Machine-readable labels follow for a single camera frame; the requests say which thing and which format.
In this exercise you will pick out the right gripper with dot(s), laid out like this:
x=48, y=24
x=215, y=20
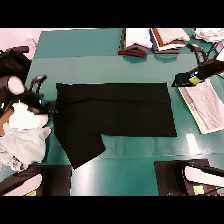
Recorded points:
x=184, y=79

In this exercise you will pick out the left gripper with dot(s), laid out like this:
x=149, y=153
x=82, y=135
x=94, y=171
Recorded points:
x=41, y=105

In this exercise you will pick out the black garment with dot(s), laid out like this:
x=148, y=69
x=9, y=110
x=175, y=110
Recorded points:
x=116, y=110

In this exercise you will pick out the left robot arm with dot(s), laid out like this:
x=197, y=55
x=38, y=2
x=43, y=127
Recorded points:
x=13, y=66

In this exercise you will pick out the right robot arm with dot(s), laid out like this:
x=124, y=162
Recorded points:
x=213, y=68

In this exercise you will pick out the grey folded garment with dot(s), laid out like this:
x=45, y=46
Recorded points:
x=206, y=103

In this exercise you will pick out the brown folded garment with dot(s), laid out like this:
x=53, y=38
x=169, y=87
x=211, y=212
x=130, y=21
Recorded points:
x=168, y=45

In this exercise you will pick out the cream folded garment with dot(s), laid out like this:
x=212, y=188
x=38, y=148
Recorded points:
x=196, y=115

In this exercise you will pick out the pale grey garment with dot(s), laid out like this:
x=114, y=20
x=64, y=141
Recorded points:
x=23, y=146

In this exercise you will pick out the beige folded garment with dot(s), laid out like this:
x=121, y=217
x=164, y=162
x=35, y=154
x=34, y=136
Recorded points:
x=173, y=33

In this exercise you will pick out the white crumpled garment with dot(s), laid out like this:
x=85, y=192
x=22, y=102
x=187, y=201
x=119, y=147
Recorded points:
x=210, y=34

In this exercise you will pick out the dark garment with red stripe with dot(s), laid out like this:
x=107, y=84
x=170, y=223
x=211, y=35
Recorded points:
x=133, y=51

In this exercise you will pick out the white folded garment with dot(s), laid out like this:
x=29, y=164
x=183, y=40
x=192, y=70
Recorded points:
x=138, y=36

